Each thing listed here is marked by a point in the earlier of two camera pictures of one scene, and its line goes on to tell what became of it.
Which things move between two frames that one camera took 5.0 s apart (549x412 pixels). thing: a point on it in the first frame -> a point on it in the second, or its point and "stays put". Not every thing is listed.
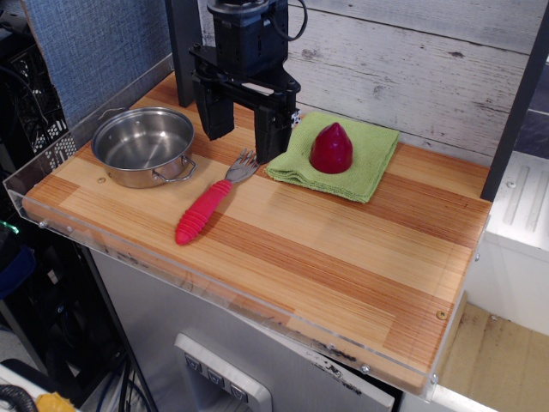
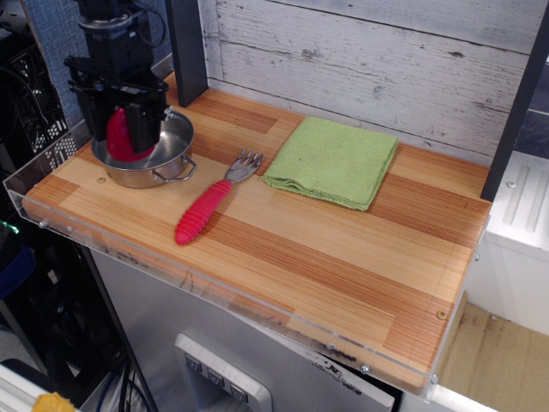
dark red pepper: (331, 152) -> (118, 137)
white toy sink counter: (511, 275) stays put
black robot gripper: (272, 93) -> (142, 94)
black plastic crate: (31, 113) stays put
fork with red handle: (245, 166) stays put
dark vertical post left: (184, 31) stays put
